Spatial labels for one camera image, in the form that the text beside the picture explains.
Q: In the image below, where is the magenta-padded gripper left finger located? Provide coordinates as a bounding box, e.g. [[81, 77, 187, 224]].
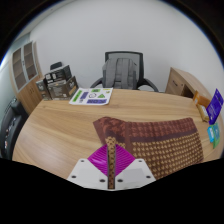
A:
[[66, 143, 110, 190]]

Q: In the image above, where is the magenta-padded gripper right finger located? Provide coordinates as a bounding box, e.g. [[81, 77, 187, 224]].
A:
[[115, 146, 157, 190]]

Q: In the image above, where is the brown patterned towel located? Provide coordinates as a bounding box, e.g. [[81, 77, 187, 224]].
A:
[[92, 116, 205, 190]]

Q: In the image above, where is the white printed paper sheet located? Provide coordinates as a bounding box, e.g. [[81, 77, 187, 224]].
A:
[[68, 87, 114, 106]]

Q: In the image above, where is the large dark printed carton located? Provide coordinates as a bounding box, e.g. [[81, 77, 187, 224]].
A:
[[46, 75, 79, 100]]

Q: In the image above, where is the grey backpack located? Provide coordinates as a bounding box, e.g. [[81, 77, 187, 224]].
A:
[[101, 57, 138, 90]]

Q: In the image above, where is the small brown cardboard box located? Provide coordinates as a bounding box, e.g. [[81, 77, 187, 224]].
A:
[[35, 78, 51, 101]]

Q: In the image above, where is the blue box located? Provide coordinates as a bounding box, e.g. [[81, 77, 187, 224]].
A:
[[207, 124, 216, 144]]

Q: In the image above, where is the black leather armchair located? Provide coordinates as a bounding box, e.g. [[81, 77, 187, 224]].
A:
[[0, 97, 29, 160]]

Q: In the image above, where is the small tan box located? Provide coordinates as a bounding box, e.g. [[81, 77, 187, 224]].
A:
[[197, 104, 211, 123]]

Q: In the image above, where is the black printed carton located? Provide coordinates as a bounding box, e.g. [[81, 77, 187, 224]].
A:
[[44, 64, 73, 84]]

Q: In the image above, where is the green box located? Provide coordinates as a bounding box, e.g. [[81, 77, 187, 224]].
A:
[[212, 122, 222, 149]]

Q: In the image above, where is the wooden side cabinet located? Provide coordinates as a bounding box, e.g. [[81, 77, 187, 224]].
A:
[[164, 66, 204, 99]]

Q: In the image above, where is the orange box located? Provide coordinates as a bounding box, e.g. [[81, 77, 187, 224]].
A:
[[192, 90, 212, 109]]

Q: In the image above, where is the wooden glass-door cabinet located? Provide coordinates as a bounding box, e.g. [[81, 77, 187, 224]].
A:
[[9, 40, 44, 115]]

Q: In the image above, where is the small black chair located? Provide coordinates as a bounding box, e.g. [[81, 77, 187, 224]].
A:
[[49, 61, 63, 71]]

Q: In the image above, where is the purple box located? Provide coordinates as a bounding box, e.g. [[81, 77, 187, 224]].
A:
[[205, 88, 224, 126]]

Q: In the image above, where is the black mesh office chair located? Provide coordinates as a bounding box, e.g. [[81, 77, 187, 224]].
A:
[[89, 50, 160, 93]]

